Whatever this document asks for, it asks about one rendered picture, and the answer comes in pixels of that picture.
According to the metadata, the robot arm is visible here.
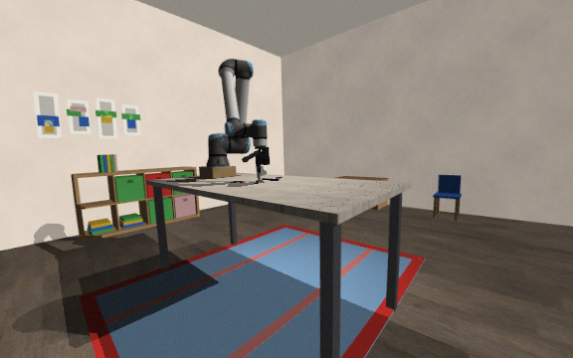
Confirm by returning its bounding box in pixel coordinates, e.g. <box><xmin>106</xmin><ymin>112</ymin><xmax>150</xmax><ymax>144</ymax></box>
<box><xmin>206</xmin><ymin>59</ymin><xmax>268</xmax><ymax>167</ymax></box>

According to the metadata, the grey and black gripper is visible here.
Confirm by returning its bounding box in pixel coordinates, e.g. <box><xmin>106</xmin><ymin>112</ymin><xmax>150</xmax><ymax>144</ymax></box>
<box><xmin>255</xmin><ymin>146</ymin><xmax>270</xmax><ymax>181</ymax></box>

